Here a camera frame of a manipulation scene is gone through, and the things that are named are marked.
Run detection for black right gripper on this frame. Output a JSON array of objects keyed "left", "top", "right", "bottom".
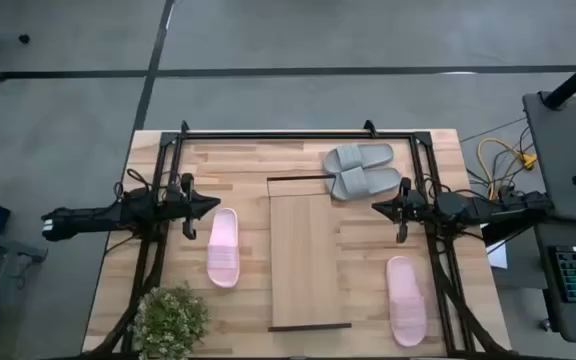
[{"left": 371, "top": 177, "right": 427, "bottom": 245}]

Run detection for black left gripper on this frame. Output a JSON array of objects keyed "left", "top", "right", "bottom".
[{"left": 167, "top": 172, "right": 222, "bottom": 241}]

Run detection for grey rubber slide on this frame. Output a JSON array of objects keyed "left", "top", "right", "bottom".
[
  {"left": 322, "top": 143, "right": 395, "bottom": 175},
  {"left": 325, "top": 167, "right": 402, "bottom": 202}
]

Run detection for pink rubber slide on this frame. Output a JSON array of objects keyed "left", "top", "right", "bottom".
[
  {"left": 206, "top": 207, "right": 242, "bottom": 290},
  {"left": 385, "top": 255, "right": 428, "bottom": 348}
]

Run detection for light wooden board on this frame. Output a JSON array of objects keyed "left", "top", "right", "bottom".
[{"left": 266, "top": 174, "right": 353, "bottom": 333}]

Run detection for black electronics box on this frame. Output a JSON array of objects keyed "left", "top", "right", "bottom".
[{"left": 481, "top": 219, "right": 537, "bottom": 247}]

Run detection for white paper sheet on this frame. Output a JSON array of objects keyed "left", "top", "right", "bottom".
[{"left": 485, "top": 239, "right": 509, "bottom": 270}]

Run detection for green potted plant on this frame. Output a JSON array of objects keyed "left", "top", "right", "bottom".
[{"left": 132, "top": 282, "right": 212, "bottom": 360}]

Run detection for light grey desk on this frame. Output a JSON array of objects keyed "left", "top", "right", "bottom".
[{"left": 521, "top": 90, "right": 576, "bottom": 224}]

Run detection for grey metal stand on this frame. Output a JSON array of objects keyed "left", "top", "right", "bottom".
[{"left": 0, "top": 224, "right": 49, "bottom": 360}]

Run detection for black pole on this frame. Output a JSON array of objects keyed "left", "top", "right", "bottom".
[{"left": 542, "top": 47, "right": 576, "bottom": 110}]

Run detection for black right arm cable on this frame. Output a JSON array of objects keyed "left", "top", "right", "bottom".
[{"left": 420, "top": 172, "right": 474, "bottom": 201}]

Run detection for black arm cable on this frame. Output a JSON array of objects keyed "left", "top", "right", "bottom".
[
  {"left": 112, "top": 168, "right": 155, "bottom": 201},
  {"left": 420, "top": 172, "right": 474, "bottom": 201}
]

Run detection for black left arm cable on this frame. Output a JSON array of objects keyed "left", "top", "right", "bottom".
[{"left": 112, "top": 168, "right": 155, "bottom": 201}]

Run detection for black metal rig frame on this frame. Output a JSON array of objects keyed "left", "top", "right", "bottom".
[{"left": 85, "top": 119, "right": 507, "bottom": 360}]

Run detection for black floor cable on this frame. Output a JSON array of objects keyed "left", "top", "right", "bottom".
[{"left": 467, "top": 127, "right": 534, "bottom": 199}]

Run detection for thin grey floor cable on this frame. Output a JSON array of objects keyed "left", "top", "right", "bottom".
[{"left": 460, "top": 117, "right": 527, "bottom": 144}]

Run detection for yellow cable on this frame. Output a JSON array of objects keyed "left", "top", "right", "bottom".
[{"left": 476, "top": 137, "right": 538, "bottom": 201}]

